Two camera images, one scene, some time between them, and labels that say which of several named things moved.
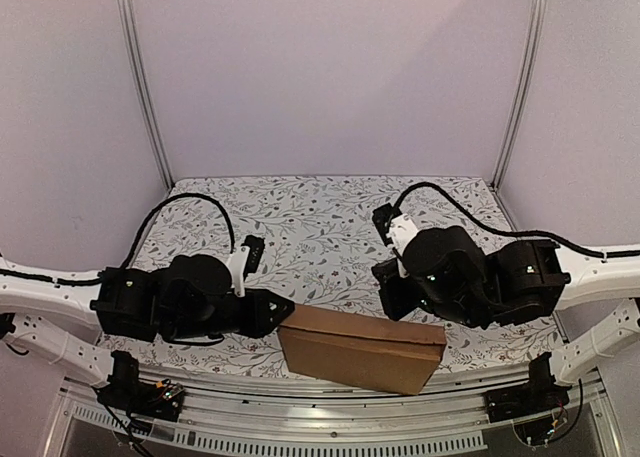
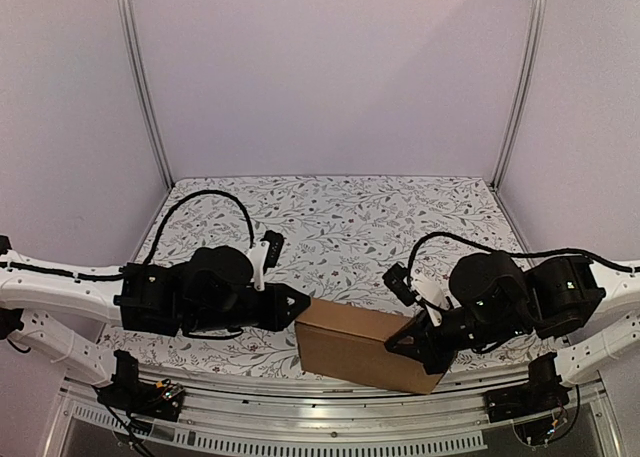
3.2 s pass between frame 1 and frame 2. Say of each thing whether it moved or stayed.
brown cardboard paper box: stayed
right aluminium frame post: stayed
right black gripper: moved
